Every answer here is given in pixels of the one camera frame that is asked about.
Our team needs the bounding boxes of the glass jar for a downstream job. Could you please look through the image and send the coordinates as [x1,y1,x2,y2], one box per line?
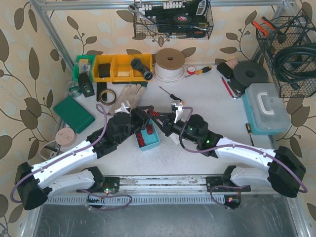
[68,81,82,98]

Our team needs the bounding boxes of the large red spring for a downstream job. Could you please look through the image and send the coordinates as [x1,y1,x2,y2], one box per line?
[147,110,160,117]

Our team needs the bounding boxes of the black coiled hose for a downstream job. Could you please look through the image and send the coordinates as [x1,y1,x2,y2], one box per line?
[274,43,316,87]

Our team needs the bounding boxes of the black orange screwdriver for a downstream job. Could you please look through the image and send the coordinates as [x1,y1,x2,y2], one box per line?
[160,86,185,105]

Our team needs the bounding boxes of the right wire basket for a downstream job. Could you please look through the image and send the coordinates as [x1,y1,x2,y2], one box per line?
[256,15,316,98]

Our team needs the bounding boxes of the white peg base plate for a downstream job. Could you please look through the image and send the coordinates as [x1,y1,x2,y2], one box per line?
[169,134,180,145]

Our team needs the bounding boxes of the small yellow black screwdriver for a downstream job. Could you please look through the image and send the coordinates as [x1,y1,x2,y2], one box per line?
[245,123,254,146]

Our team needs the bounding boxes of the black measuring device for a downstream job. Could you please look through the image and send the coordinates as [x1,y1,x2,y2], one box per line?
[78,73,95,98]

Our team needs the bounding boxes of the red spring in tray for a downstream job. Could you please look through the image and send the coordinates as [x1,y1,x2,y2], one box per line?
[146,124,154,135]
[136,133,146,148]

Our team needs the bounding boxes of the green parts bin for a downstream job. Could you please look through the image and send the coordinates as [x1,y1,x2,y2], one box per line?
[73,55,95,82]

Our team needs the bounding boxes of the clear turquoise storage box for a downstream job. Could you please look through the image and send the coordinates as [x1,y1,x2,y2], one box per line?
[242,83,291,135]

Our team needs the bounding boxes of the black pipe fitting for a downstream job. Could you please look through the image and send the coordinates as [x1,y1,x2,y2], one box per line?
[131,59,153,80]

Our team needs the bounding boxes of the turquoise plastic tray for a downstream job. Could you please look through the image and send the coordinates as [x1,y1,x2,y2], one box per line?
[135,121,160,151]

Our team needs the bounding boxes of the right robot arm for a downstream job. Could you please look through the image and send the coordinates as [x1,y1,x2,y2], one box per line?
[150,112,308,198]

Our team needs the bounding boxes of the orange handled pliers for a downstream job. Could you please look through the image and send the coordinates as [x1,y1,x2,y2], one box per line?
[251,16,276,37]

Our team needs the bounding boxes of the top wire basket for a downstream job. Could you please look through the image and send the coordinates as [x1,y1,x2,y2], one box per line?
[128,0,213,42]

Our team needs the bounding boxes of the brown tape roll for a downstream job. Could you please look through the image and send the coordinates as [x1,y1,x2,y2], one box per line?
[99,89,117,106]

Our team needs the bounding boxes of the beige work glove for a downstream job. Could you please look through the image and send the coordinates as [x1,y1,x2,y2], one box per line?
[108,84,146,115]

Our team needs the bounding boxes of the white cable spool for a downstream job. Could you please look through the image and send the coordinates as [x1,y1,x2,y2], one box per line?
[154,48,185,83]

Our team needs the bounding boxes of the round beige power strip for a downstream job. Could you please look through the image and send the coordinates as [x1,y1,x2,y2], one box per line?
[55,127,77,147]

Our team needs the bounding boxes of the black foam block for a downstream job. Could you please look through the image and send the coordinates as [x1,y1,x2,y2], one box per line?
[98,63,111,78]

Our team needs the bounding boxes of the wire basket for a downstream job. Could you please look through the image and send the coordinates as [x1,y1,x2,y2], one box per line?
[256,15,316,98]
[128,0,213,42]

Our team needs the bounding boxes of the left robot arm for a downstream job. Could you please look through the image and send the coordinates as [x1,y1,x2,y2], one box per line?
[10,106,154,210]

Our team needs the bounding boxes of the black sponge block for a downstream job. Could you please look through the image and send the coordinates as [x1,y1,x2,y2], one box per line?
[216,63,234,79]

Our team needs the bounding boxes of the red tape roll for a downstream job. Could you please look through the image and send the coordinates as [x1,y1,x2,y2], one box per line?
[187,66,196,75]

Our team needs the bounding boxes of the yellow parts bin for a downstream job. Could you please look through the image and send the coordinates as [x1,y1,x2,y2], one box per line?
[92,54,153,82]

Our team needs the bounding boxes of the red handled hex key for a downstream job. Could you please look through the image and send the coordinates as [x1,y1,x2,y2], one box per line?
[220,76,243,100]

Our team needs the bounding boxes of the green sanding block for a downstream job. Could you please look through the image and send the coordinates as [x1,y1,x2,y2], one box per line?
[53,96,95,134]

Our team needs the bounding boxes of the black cable spool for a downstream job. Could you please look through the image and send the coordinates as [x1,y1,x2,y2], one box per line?
[230,61,269,92]

